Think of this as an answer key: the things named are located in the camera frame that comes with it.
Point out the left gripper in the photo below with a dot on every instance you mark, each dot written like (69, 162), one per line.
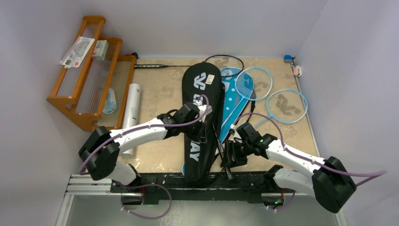
(200, 135)

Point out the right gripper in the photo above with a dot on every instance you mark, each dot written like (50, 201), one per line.
(234, 149)

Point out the black Crossway racket bag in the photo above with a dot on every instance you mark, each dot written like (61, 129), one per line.
(202, 79)

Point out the blue racket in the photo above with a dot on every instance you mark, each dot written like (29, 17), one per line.
(242, 90)
(286, 106)

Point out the white shuttlecock tube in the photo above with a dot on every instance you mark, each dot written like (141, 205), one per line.
(132, 106)

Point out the black racket handle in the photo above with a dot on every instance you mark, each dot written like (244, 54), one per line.
(221, 153)

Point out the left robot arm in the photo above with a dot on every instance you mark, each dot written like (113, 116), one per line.
(100, 153)

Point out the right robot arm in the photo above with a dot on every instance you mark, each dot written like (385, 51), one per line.
(323, 179)

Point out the blue white wipes pack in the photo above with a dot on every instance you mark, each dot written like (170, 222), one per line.
(110, 104)

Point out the blue racket bag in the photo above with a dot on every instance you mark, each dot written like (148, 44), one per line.
(227, 105)

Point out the blue clip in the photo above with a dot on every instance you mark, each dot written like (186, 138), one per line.
(288, 59)

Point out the wooden shelf rack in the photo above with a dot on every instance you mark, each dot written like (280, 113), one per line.
(80, 93)

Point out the small white green box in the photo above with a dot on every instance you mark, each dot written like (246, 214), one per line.
(100, 50)

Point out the white plastic package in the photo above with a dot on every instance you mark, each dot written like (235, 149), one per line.
(77, 52)

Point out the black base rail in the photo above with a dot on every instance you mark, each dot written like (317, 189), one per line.
(249, 186)

